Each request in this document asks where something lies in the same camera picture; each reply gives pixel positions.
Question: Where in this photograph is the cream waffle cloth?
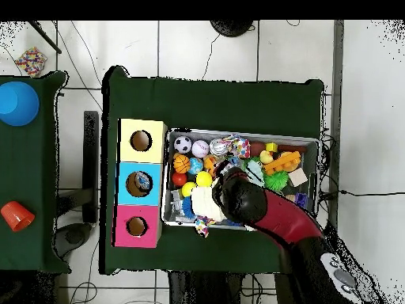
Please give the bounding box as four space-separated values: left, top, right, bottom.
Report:
190 185 226 223

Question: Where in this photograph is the mint green cloth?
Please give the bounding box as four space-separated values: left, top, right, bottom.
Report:
244 159 266 188

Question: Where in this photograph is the clear plastic packet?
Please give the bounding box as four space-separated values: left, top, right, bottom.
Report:
134 172 153 192

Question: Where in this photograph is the shallow clear mesh bin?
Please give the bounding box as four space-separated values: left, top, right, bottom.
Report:
162 128 320 235

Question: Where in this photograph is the wooden box with three holes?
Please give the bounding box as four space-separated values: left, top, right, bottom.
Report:
113 117 168 249

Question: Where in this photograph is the globe print ball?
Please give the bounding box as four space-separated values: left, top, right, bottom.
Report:
187 157 204 176

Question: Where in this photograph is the large yellow ball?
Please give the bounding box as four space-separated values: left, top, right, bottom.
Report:
195 171 214 188

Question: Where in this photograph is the small baseball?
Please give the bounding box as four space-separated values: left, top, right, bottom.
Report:
191 139 210 159

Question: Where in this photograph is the small orange basketball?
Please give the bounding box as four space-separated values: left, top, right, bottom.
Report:
172 154 191 175

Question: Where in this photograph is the small yellow ball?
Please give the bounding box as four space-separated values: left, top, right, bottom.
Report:
180 181 197 199

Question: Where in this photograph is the small soccer ball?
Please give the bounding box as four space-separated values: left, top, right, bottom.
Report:
173 135 194 155

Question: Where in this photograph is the colourful patterned cloth pouch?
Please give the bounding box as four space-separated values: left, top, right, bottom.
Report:
224 134 252 160

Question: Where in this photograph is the dark green table cloth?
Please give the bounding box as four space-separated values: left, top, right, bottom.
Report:
100 66 325 279

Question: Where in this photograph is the green spiky toy with eyes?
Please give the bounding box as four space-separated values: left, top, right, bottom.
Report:
262 169 290 192

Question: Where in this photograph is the orange toy brick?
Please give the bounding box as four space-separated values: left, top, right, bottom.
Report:
262 148 303 178

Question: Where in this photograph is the black round stand base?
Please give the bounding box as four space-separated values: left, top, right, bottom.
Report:
210 20 255 38

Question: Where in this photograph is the green covered side table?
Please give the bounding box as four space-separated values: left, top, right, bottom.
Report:
0 70 69 275

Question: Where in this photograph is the red cup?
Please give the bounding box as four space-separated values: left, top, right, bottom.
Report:
0 200 36 233

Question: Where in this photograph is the blue bowl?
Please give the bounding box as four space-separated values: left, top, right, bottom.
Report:
0 81 40 127

